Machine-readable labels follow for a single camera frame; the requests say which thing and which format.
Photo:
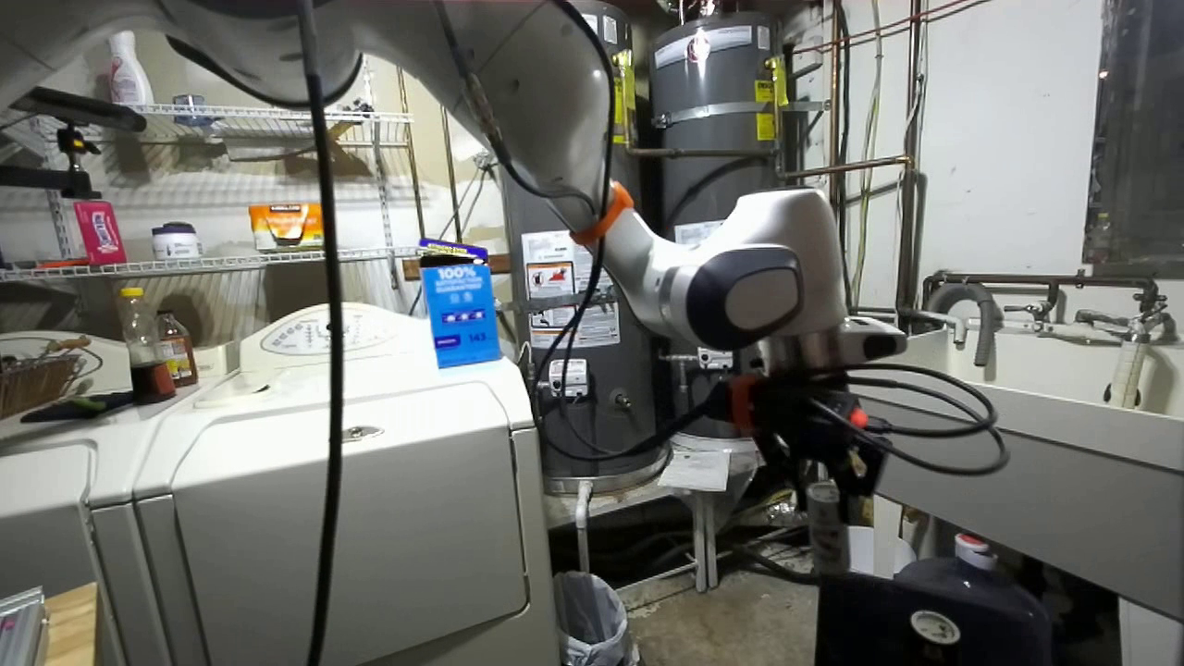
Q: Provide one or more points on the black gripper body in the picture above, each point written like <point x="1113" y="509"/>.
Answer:
<point x="809" y="428"/>

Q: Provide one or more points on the clear plastic bottle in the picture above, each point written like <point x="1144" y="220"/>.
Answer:
<point x="826" y="532"/>

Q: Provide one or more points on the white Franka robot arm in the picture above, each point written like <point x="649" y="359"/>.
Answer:
<point x="521" y="74"/>

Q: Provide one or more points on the white grey washer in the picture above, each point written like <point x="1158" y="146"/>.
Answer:
<point x="373" y="493"/>

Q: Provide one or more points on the bottle with dark liquid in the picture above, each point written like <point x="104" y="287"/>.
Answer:
<point x="149" y="354"/>

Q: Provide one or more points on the white shelf bottle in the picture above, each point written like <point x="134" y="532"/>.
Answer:
<point x="127" y="73"/>

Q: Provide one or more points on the metal faucet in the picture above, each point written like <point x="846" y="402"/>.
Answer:
<point x="986" y="301"/>

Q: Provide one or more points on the blue water jug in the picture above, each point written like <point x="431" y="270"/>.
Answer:
<point x="984" y="612"/>

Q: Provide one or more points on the grey utility sink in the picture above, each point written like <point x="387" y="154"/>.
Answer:
<point x="1059" y="456"/>

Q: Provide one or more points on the trash bin with plastic bag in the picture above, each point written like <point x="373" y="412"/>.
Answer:
<point x="594" y="614"/>

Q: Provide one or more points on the grey water heater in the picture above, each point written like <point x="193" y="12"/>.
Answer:
<point x="709" y="99"/>

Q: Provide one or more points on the blue cardboard box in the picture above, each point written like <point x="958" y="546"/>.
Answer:
<point x="463" y="310"/>

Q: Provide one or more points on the dark window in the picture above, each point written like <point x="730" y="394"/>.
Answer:
<point x="1143" y="136"/>

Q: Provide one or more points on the orange package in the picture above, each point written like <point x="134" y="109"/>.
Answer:
<point x="287" y="222"/>

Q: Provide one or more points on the white jar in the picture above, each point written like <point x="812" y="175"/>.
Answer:
<point x="177" y="242"/>

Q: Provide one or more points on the pink box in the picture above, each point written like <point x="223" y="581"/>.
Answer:
<point x="102" y="232"/>

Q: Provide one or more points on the white dryer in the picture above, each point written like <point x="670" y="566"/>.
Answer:
<point x="50" y="521"/>

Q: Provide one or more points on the wicker basket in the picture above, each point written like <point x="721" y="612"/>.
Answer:
<point x="41" y="375"/>

